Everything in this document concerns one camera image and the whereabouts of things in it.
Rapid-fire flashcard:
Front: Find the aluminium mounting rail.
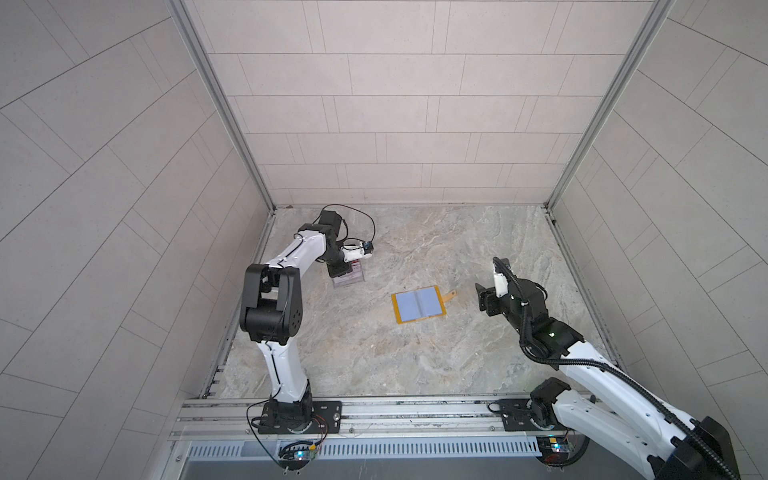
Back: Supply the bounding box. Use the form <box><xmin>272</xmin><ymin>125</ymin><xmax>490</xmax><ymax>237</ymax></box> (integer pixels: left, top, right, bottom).
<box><xmin>169</xmin><ymin>394</ymin><xmax>566</xmax><ymax>441</ymax></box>

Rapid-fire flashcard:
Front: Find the left green circuit board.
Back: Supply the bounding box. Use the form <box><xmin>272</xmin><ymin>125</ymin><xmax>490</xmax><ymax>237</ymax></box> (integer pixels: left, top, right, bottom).
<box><xmin>278</xmin><ymin>440</ymin><xmax>320</xmax><ymax>471</ymax></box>

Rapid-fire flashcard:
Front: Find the green circuit board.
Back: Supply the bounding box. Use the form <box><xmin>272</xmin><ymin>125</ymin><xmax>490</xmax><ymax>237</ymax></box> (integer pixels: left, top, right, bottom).
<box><xmin>536</xmin><ymin>436</ymin><xmax>573</xmax><ymax>465</ymax></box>
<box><xmin>278</xmin><ymin>440</ymin><xmax>320</xmax><ymax>471</ymax></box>

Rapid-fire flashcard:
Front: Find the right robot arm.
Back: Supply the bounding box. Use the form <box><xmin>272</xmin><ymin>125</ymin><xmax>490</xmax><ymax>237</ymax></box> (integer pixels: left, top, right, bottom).
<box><xmin>475</xmin><ymin>274</ymin><xmax>740</xmax><ymax>479</ymax></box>

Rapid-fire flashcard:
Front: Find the left thin black cable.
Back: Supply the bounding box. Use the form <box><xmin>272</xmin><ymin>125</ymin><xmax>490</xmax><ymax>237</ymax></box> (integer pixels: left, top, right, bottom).
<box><xmin>317</xmin><ymin>203</ymin><xmax>378</xmax><ymax>244</ymax></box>

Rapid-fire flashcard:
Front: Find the yellow leather card holder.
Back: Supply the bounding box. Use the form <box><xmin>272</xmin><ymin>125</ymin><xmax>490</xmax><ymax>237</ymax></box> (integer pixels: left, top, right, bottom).
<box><xmin>391</xmin><ymin>286</ymin><xmax>457</xmax><ymax>324</ymax></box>

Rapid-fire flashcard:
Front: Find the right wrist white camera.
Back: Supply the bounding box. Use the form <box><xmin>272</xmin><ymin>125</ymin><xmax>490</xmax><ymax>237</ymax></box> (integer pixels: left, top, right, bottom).
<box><xmin>492</xmin><ymin>257</ymin><xmax>511</xmax><ymax>298</ymax></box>

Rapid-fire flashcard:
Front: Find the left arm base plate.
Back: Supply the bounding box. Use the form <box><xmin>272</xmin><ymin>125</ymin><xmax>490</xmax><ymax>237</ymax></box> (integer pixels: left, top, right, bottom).
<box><xmin>251</xmin><ymin>400</ymin><xmax>343</xmax><ymax>435</ymax></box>

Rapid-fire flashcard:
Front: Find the right black corrugated cable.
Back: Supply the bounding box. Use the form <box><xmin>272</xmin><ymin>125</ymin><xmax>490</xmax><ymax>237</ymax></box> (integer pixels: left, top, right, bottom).
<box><xmin>491</xmin><ymin>256</ymin><xmax>736</xmax><ymax>480</ymax></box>

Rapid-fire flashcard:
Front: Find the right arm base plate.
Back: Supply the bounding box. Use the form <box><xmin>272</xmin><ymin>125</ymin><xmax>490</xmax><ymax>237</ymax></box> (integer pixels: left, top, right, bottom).
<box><xmin>487</xmin><ymin>398</ymin><xmax>568</xmax><ymax>432</ymax></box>

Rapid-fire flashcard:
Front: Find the white ventilation grille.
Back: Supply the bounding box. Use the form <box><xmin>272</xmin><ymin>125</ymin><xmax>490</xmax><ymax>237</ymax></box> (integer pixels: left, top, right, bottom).
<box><xmin>187</xmin><ymin>436</ymin><xmax>542</xmax><ymax>461</ymax></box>

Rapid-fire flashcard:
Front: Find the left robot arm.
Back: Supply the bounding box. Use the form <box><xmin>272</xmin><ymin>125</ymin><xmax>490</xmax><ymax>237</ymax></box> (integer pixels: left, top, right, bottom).
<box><xmin>239</xmin><ymin>211</ymin><xmax>352</xmax><ymax>418</ymax></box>

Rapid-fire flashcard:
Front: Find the right green circuit board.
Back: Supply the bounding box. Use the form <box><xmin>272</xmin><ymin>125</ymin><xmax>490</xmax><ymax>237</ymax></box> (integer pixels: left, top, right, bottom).
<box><xmin>536</xmin><ymin>436</ymin><xmax>573</xmax><ymax>465</ymax></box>

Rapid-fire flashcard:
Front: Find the clear acrylic card stand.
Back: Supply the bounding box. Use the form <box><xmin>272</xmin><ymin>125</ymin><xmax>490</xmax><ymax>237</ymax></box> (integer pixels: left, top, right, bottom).
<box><xmin>331</xmin><ymin>257</ymin><xmax>366</xmax><ymax>288</ymax></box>

